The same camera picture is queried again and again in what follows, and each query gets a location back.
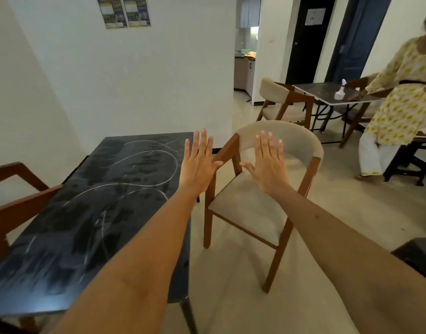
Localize person's left hand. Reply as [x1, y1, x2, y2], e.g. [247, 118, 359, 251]
[178, 128, 224, 196]

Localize person's right hand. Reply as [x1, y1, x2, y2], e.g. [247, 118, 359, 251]
[239, 130, 292, 197]

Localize beige cushioned wooden chair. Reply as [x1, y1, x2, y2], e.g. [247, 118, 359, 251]
[203, 120, 324, 295]
[256, 78, 315, 130]
[0, 162, 64, 265]
[339, 72, 391, 149]

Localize person's right forearm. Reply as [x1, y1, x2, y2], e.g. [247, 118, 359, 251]
[268, 186, 426, 334]

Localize person's left forearm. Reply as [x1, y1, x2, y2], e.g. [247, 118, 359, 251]
[51, 186, 205, 334]

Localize dark marble folding table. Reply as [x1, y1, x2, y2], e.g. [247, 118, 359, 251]
[293, 81, 384, 133]

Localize kitchen counter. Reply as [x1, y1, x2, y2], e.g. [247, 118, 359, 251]
[233, 48, 257, 98]

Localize white spray bottle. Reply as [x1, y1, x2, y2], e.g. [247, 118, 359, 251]
[333, 79, 348, 100]

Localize black marble table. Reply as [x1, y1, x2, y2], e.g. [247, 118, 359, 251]
[0, 132, 199, 334]

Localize black door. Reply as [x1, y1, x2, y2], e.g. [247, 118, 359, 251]
[285, 0, 337, 86]

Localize blue door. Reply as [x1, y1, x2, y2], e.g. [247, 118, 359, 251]
[326, 0, 393, 84]

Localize white paper notice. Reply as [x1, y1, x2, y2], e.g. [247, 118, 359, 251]
[305, 8, 327, 26]

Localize black object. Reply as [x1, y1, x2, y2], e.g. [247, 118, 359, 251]
[391, 237, 426, 286]

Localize grey wall cabinets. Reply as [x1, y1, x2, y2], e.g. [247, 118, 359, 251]
[236, 0, 262, 30]

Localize colourful wall poster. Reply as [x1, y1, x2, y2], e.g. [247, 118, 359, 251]
[96, 0, 128, 29]
[122, 0, 152, 27]

